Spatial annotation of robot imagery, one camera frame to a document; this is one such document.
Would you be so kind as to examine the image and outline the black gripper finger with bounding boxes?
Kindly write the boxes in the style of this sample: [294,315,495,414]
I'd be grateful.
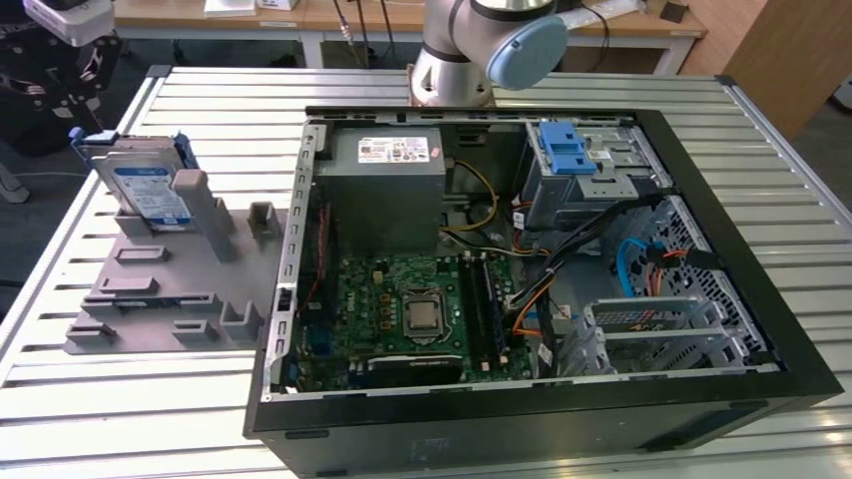
[70,32,126,135]

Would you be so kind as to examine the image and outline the hard disk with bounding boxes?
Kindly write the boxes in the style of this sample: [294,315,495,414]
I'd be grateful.
[69,127,202,234]

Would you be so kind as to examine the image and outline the metal disk bay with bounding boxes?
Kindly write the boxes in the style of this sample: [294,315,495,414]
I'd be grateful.
[558,293,781,378]

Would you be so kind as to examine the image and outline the wooden desk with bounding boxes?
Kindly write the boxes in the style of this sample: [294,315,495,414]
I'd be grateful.
[113,0,709,76]

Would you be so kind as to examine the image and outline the white box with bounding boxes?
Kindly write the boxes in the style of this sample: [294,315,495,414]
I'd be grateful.
[203,0,259,19]

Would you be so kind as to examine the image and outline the grey parts rack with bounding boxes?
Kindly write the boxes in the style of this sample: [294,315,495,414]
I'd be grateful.
[63,169,293,356]

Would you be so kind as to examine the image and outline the green RAM stick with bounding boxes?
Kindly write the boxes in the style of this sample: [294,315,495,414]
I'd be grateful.
[113,297,209,307]

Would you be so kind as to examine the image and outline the grey power supply unit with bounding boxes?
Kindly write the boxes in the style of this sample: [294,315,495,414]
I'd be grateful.
[313,125,449,255]

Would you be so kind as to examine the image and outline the green motherboard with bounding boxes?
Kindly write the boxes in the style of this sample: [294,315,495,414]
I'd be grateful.
[293,251,541,390]

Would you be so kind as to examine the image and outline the silver CPU in socket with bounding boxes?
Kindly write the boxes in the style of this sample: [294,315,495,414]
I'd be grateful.
[398,286,449,345]

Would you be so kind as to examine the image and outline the black RAM slot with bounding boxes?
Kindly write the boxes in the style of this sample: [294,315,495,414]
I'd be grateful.
[458,251,491,373]

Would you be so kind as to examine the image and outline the black graphics card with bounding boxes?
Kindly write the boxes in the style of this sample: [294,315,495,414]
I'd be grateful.
[365,352,465,388]

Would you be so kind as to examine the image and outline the blue drive latch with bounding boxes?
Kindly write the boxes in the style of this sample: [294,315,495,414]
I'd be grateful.
[538,121,598,176]

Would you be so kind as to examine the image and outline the metal optical drive cage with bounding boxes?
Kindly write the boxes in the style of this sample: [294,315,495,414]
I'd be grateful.
[518,119,674,231]

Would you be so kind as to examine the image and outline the black open PC case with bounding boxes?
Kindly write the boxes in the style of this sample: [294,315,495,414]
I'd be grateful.
[241,105,846,478]

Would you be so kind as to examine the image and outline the yellow power wires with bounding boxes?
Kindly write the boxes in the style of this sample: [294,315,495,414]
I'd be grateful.
[442,159,501,234]

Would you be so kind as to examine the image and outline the orange yellow wire bundle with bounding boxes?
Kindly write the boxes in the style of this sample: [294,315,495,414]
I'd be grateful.
[509,278,561,340]

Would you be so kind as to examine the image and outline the black wire bundle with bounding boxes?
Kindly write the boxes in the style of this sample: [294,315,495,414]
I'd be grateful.
[511,192,674,310]

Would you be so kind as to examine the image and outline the blue data wire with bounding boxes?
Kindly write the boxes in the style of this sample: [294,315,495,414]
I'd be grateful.
[615,238,651,300]

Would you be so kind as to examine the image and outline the orange data wire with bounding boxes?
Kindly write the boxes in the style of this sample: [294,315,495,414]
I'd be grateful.
[642,248,687,300]

